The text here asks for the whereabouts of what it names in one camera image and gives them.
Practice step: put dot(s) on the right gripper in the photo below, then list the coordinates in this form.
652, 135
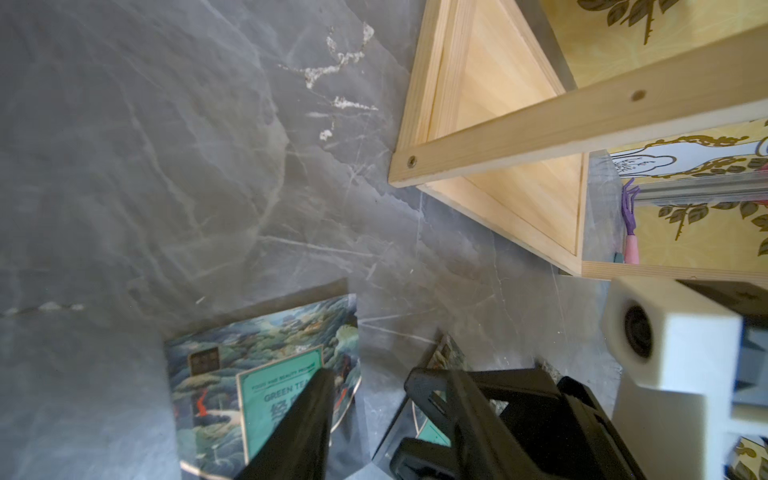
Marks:
554, 429

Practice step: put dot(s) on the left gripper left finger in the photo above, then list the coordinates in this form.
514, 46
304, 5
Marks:
298, 448

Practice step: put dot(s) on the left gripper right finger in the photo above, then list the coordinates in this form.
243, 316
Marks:
481, 446

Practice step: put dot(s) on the wooden two-tier shelf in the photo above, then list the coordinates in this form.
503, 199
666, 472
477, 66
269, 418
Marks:
524, 174

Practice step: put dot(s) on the purple pink toy rake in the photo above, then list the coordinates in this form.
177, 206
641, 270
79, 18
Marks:
631, 247

